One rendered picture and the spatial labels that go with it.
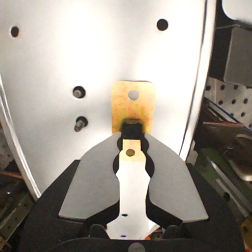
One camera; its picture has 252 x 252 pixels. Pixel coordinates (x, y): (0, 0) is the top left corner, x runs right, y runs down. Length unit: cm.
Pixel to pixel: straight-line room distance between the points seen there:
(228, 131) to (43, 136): 25
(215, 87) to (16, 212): 57
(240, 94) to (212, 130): 35
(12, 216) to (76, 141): 20
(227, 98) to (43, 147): 51
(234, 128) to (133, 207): 20
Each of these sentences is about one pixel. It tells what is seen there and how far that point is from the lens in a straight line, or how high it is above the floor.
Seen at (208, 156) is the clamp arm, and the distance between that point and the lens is 19.
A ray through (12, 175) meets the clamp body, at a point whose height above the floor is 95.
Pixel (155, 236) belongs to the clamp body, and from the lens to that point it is 49.
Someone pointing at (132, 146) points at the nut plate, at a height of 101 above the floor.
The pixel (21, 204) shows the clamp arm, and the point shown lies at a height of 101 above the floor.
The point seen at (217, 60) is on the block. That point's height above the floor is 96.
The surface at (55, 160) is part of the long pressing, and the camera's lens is 20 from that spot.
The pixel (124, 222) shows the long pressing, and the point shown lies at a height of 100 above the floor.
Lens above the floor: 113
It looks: 63 degrees down
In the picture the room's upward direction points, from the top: 177 degrees counter-clockwise
